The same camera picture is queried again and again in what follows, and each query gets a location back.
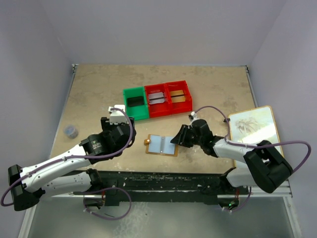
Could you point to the red bin with gold card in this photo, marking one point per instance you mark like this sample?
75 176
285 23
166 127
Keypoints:
177 108

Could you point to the red bin with silver card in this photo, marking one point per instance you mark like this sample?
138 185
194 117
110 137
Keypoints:
158 110

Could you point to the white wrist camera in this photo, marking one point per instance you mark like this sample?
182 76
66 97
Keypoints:
193 116
117 117

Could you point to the gold card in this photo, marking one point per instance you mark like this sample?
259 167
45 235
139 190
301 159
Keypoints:
177 96

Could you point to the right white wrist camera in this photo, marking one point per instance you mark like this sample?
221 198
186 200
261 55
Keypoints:
193 116

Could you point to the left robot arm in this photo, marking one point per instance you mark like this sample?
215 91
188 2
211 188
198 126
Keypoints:
29 185

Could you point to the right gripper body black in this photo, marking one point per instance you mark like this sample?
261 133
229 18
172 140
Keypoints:
186 136

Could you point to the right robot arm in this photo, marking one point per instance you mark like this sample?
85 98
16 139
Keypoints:
266 167

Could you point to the white board with wooden frame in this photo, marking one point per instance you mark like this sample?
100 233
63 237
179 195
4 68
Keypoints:
253 126

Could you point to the silver card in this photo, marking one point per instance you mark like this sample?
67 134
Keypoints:
156 98

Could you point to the black card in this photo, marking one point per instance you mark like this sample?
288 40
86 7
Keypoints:
135 101

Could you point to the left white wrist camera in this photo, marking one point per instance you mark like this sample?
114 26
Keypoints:
117 117

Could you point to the green plastic bin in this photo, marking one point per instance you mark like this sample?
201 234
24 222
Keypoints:
139 112

